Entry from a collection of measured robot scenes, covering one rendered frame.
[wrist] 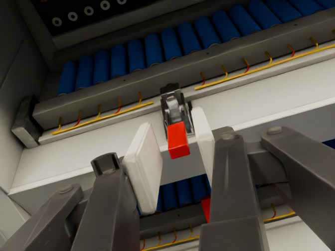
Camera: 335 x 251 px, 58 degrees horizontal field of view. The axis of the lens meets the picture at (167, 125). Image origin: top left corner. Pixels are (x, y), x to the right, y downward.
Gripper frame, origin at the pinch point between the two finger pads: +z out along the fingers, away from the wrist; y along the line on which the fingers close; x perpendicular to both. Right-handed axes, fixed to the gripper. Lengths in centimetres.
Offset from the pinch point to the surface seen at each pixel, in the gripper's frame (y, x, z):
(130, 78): -3.4, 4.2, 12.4
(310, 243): 9.7, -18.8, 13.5
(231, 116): 4.4, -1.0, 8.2
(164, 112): -0.7, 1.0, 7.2
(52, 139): -12.2, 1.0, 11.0
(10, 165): -15.6, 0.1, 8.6
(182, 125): 0.5, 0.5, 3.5
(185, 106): 1.0, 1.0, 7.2
